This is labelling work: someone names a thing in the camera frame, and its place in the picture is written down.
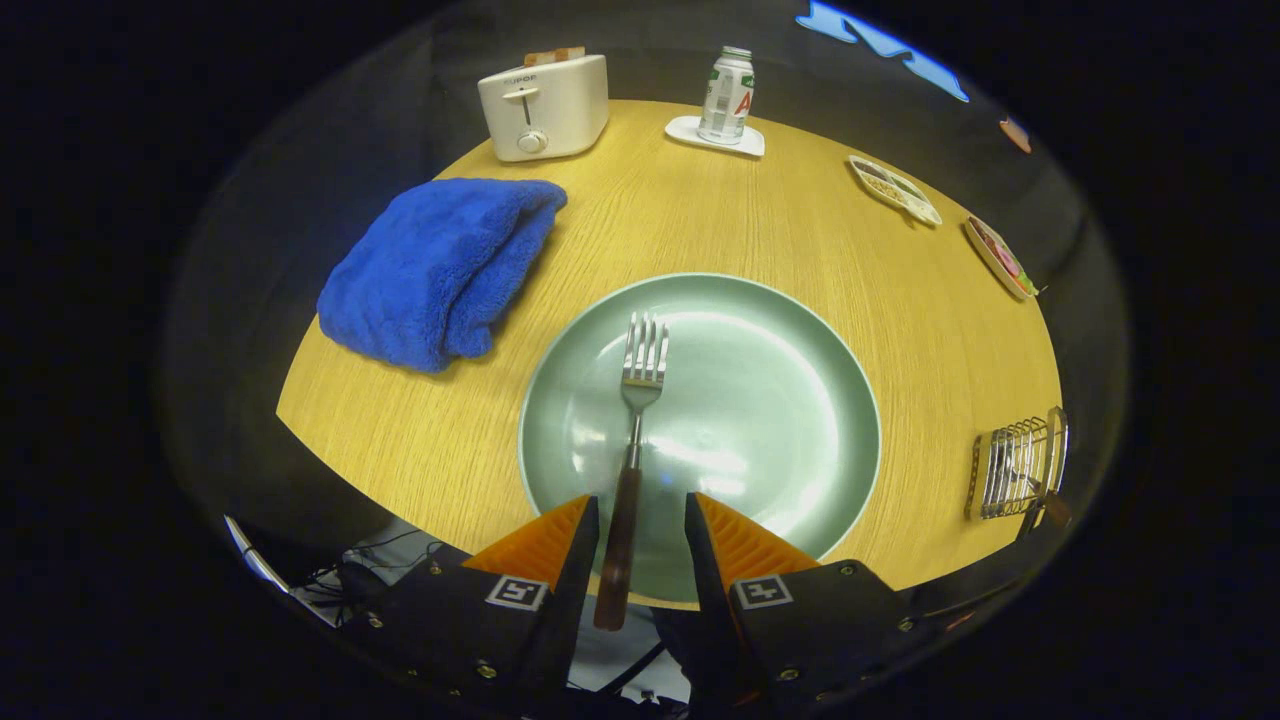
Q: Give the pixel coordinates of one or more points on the white divided tray of beans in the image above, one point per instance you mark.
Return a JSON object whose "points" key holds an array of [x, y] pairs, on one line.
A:
{"points": [[900, 190]]}

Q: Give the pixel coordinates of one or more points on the oval white plate of food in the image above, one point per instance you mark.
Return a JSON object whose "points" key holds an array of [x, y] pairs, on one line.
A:
{"points": [[1000, 258]]}

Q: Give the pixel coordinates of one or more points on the brown toast slice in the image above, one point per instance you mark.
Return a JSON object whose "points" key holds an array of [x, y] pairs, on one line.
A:
{"points": [[540, 57], [570, 52]]}

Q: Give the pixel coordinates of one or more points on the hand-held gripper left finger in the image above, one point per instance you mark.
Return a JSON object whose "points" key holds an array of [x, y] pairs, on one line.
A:
{"points": [[575, 570]]}

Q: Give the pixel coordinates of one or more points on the pale green round plate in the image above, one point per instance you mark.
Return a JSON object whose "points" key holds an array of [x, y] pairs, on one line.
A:
{"points": [[760, 400]]}

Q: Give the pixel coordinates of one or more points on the white drink bottle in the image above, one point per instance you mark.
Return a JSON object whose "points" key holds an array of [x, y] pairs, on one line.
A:
{"points": [[725, 100]]}

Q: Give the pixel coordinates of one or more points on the white toaster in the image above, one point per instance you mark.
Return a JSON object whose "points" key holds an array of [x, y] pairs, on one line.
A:
{"points": [[560, 100]]}

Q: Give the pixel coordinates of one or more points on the white square coaster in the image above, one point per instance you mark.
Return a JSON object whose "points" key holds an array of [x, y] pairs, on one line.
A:
{"points": [[685, 130]]}

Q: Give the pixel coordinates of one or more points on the blue folded towel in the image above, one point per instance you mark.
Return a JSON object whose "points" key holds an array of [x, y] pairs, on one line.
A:
{"points": [[430, 270]]}

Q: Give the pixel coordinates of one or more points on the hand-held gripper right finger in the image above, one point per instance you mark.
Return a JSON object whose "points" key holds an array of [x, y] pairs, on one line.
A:
{"points": [[705, 580]]}

